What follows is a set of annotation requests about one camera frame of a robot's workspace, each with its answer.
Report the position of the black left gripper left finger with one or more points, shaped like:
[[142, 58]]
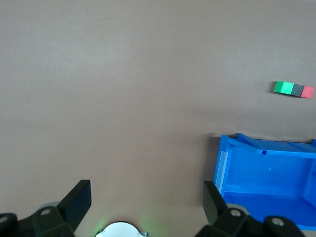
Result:
[[74, 202]]

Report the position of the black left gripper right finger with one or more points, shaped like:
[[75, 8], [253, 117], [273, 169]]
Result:
[[212, 200]]

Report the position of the green cube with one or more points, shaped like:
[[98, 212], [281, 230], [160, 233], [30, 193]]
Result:
[[286, 88]]

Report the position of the red cube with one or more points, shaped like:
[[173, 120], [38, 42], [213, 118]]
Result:
[[308, 91]]

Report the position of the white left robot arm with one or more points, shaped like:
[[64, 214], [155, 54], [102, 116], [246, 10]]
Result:
[[121, 230]]

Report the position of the black cube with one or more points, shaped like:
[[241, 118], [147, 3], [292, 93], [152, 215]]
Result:
[[297, 90]]

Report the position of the blue plastic storage bin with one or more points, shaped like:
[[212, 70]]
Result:
[[266, 177]]

